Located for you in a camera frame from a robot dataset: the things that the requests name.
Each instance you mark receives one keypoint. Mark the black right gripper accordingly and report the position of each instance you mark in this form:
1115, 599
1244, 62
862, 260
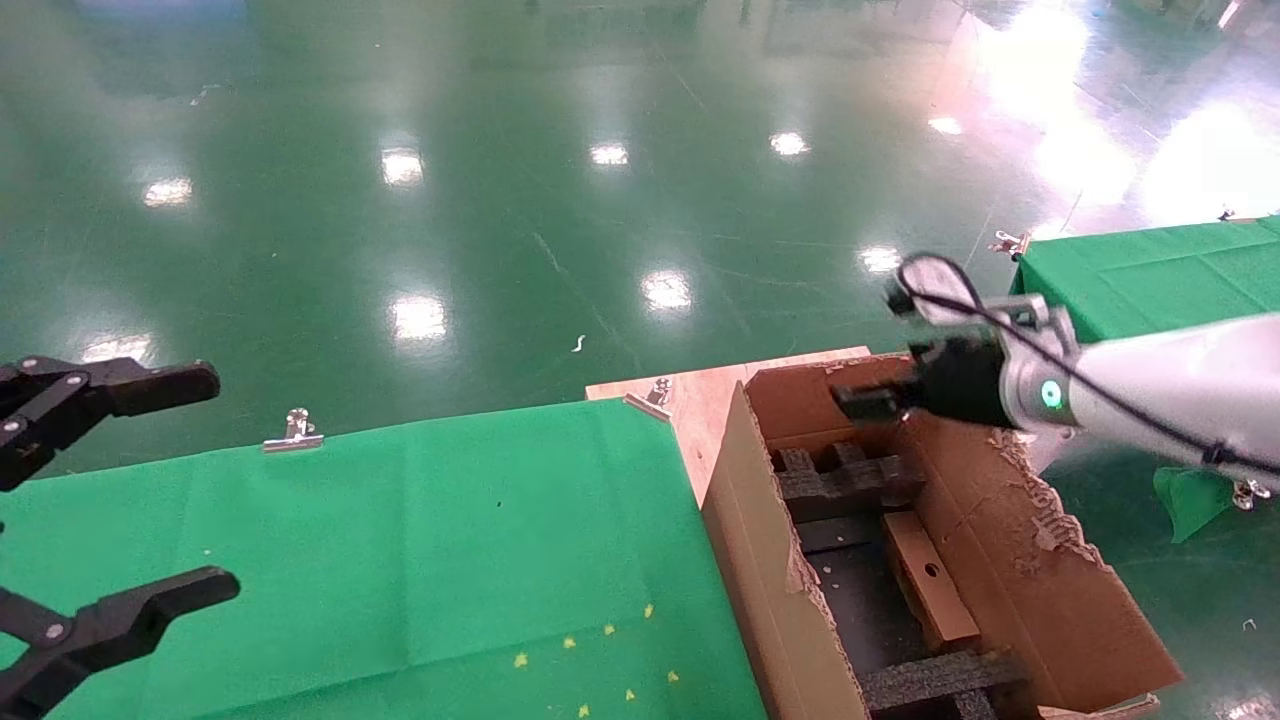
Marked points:
960, 385

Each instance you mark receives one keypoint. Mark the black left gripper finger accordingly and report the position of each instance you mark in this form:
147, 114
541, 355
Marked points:
130, 388
120, 620

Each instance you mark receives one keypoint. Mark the small brown cardboard box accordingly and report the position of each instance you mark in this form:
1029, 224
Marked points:
930, 580

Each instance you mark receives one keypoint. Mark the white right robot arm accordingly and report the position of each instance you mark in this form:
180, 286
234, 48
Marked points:
1170, 390

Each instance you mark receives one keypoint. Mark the large open cardboard carton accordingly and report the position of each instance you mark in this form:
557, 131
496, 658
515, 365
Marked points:
1050, 620

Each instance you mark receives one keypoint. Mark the grey foam bottom sheet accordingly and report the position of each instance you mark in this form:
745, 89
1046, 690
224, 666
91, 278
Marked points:
860, 610

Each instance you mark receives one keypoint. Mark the green table cloth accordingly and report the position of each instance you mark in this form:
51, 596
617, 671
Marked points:
1150, 280
400, 520

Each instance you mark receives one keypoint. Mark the silver camera mount bracket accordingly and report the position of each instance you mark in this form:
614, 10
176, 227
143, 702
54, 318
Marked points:
1045, 320

